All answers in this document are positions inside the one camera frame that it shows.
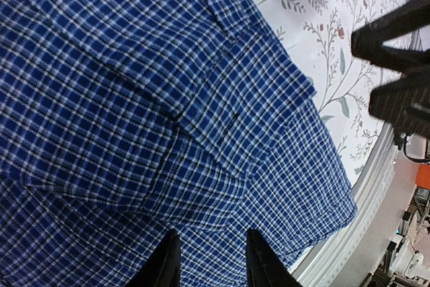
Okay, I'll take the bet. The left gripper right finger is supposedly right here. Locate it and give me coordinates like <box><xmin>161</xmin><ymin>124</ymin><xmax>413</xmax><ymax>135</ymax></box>
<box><xmin>246</xmin><ymin>229</ymin><xmax>302</xmax><ymax>287</ymax></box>

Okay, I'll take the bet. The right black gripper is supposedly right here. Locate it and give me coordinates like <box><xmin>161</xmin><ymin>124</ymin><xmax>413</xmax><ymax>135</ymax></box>
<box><xmin>351</xmin><ymin>0</ymin><xmax>429</xmax><ymax>139</ymax></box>

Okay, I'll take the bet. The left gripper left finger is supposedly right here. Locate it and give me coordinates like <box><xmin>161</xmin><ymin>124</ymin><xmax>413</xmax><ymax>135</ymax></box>
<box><xmin>127</xmin><ymin>229</ymin><xmax>181</xmax><ymax>287</ymax></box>

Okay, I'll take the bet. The blue plaid long sleeve shirt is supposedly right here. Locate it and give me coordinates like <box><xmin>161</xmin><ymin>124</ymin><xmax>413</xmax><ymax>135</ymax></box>
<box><xmin>1</xmin><ymin>0</ymin><xmax>357</xmax><ymax>286</ymax></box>

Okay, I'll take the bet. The floral patterned table mat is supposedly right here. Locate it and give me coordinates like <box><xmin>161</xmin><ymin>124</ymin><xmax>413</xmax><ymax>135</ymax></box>
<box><xmin>226</xmin><ymin>0</ymin><xmax>423</xmax><ymax>177</ymax></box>

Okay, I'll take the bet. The aluminium front rail frame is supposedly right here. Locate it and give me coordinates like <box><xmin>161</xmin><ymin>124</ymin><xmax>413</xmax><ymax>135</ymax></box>
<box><xmin>293</xmin><ymin>123</ymin><xmax>398</xmax><ymax>286</ymax></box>

